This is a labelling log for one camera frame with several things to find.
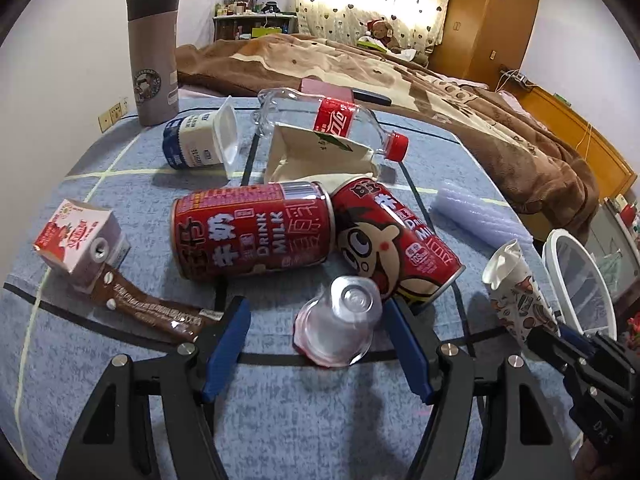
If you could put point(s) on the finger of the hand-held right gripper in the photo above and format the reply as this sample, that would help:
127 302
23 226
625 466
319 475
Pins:
547 350
575 335

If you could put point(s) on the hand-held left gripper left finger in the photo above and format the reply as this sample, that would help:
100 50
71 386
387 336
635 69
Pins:
227 345

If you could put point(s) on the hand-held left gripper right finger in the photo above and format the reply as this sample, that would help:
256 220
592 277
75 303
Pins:
410 352

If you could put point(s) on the white waste bin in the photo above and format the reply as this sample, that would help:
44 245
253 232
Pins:
580 280

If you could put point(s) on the printed paper cone wrapper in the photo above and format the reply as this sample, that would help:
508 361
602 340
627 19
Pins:
520 295

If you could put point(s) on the clear plastic cup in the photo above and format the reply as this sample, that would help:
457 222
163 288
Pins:
345 320

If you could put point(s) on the red milk drink can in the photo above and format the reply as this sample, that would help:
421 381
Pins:
250 230
390 245

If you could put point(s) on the brown snack wrapper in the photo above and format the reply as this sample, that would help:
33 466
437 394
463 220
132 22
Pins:
150 310

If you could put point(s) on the low grey cabinet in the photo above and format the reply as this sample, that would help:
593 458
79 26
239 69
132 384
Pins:
620 250

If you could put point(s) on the bubble wrap roll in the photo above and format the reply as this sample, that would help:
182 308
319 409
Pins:
475 210

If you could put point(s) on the pink milk carton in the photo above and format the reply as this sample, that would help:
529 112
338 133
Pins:
70 240

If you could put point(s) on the wooden headboard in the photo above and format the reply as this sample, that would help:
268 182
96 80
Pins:
575 130

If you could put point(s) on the white and blue yogurt cup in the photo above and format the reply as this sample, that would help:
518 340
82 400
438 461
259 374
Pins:
200 140

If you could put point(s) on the brown blanket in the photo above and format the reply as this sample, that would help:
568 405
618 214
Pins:
450 110

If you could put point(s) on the clear plastic bottle red label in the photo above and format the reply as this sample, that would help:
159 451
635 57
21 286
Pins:
335 117

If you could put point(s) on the pink bed sheet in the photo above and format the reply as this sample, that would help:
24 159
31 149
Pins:
195 92

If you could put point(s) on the pink box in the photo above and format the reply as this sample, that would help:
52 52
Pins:
325 90

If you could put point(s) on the grey thermos flask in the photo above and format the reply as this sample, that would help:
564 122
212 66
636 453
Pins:
152 60

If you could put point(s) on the green box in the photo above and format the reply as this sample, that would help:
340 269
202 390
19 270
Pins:
370 44

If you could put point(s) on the cluttered shelf unit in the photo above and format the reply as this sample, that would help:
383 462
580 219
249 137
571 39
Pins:
250 25

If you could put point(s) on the teddy bear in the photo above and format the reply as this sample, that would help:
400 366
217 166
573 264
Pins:
382 32

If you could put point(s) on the wooden wardrobe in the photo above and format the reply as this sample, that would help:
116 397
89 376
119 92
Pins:
490 15

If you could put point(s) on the wall socket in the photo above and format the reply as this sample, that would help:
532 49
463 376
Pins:
112 116

